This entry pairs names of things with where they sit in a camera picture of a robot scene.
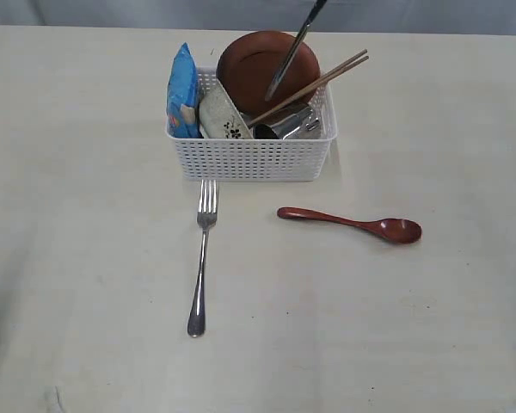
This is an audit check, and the silver table knife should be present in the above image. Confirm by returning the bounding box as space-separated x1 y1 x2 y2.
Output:
265 0 328 102

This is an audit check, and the silver metal fork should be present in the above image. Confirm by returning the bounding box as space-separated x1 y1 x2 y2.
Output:
187 180 218 337

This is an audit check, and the stainless steel cup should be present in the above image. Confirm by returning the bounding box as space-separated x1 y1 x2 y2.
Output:
253 103 322 140

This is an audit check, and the blue snack bag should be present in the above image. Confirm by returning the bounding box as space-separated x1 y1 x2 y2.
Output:
166 43 200 139

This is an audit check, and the wooden chopstick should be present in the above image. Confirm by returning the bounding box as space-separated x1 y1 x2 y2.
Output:
245 48 369 126
248 55 370 128

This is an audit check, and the lower wooden chopstick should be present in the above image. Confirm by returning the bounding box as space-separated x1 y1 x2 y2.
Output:
248 55 370 128

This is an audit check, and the upper wooden chopstick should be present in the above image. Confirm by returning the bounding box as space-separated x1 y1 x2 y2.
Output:
245 48 369 126

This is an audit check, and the white perforated plastic basket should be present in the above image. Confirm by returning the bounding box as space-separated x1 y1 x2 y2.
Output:
169 86 338 182

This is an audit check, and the white floral ceramic dish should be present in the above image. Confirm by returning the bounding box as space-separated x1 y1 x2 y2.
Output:
199 82 253 140

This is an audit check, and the brown wooden spoon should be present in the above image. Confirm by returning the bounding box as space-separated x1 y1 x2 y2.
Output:
277 206 422 244

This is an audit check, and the brown wooden bowl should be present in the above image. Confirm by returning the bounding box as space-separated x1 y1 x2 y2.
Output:
216 31 321 117

